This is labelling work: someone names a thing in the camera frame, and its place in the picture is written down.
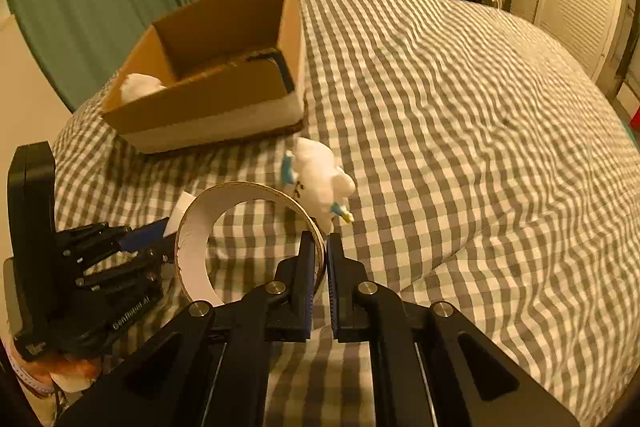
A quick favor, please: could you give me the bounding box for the brown cardboard box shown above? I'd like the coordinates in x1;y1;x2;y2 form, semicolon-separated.
101;0;306;154

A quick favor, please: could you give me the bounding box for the grey white checkered bedspread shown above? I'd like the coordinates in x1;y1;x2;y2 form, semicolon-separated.
52;0;639;426

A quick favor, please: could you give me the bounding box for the white plush toy blue star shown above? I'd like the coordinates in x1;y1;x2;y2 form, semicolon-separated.
280;138;356;234

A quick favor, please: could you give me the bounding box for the light blue earbuds case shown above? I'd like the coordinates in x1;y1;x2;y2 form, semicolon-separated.
164;191;195;237

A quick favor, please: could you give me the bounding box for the white crumpled item in box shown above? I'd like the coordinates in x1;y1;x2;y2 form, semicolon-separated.
120;74;166;104

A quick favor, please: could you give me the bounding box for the white tape roll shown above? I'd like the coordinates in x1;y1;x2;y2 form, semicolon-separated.
175;181;326;307

